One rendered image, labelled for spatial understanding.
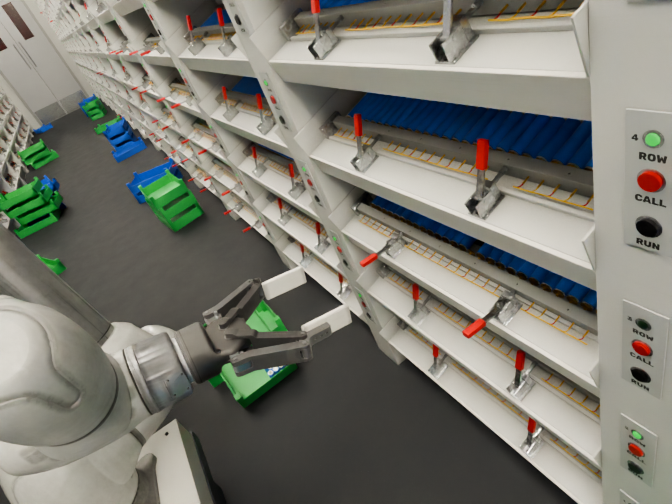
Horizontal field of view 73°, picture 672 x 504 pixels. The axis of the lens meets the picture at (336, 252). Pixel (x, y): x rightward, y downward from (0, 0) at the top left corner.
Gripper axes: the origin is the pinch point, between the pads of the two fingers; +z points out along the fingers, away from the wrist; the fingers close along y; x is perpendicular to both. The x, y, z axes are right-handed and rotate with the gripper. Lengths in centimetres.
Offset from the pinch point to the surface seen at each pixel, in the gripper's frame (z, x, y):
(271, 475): -13, -66, -29
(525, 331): 22.0, -7.9, 18.5
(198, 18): 22, 38, -100
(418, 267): 22.1, -7.8, -4.9
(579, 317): 24.8, -3.5, 24.3
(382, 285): 27.7, -25.7, -27.3
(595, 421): 28.8, -24.5, 26.3
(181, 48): 14, 31, -100
